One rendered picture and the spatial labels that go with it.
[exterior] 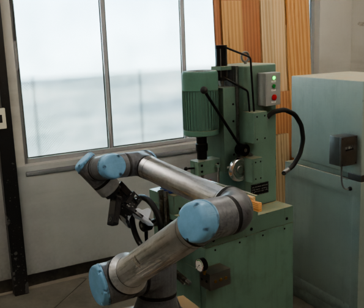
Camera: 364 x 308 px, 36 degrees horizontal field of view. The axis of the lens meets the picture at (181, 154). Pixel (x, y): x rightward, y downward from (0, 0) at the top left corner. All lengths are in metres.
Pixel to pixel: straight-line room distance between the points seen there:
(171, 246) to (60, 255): 2.49
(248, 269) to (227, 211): 1.29
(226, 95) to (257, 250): 0.78
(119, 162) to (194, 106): 0.76
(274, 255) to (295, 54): 2.11
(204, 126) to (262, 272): 0.80
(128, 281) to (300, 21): 3.15
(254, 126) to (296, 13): 2.05
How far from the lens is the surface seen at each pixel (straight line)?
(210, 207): 1.56
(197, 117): 2.68
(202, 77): 2.65
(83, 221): 4.11
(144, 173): 2.02
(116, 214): 2.16
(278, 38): 4.58
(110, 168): 2.00
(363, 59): 5.11
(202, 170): 2.76
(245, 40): 4.39
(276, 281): 3.03
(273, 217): 2.89
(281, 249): 2.98
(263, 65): 2.85
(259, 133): 2.76
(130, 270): 1.92
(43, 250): 4.09
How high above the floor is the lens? 1.68
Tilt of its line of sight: 12 degrees down
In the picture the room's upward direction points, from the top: 2 degrees counter-clockwise
